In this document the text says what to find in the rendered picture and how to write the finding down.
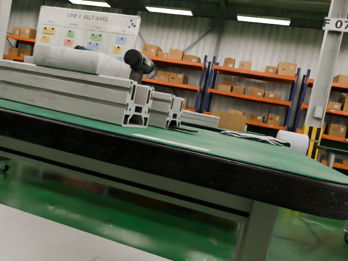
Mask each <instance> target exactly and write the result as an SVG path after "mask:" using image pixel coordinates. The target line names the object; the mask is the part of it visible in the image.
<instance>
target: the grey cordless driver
mask: <svg viewBox="0 0 348 261"><path fill-rule="evenodd" d="M124 62H125V64H128V65H130V68H132V69H133V70H132V72H131V73H130V76H129V79H131V80H134V81H137V84H140V85H141V82H142V77H143V74H145V75H146V74H147V75H148V74H150V73H151V72H152V71H153V70H154V62H153V61H152V60H151V59H150V58H149V57H147V56H146V55H144V54H143V53H141V52H139V51H138V50H135V49H130V50H128V51H127V52H126V53H125V55H124Z"/></svg>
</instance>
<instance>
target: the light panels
mask: <svg viewBox="0 0 348 261"><path fill-rule="evenodd" d="M70 1H71V2H73V3H76V4H87V5H96V6H107V7H109V5H107V4H106V3H98V2H87V1H77V0H70ZM147 8H148V10H149V11H157V12H167V13H177V14H183V15H192V14H191V12H190V11H181V10H170V9H159V8H149V7H147ZM238 20H243V21H253V22H263V23H273V24H283V25H289V21H280V20H269V19H259V18H248V17H238Z"/></svg>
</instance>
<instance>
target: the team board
mask: <svg viewBox="0 0 348 261"><path fill-rule="evenodd" d="M140 21H141V17H140V16H131V15H125V14H116V13H106V12H97V11H88V10H78V9H69V8H59V7H50V6H43V5H42V6H41V9H40V15H39V21H38V27H37V33H36V39H35V45H34V52H33V56H34V53H35V47H36V45H45V46H53V47H61V48H70V49H73V48H74V47H75V46H83V47H86V48H89V49H91V50H94V51H97V52H101V53H103V54H105V55H107V56H110V57H112V58H114V59H116V60H119V61H121V62H123V63H125V62H124V55H125V53H126V52H127V51H128V50H130V49H136V43H137V38H138V32H139V27H140Z"/></svg>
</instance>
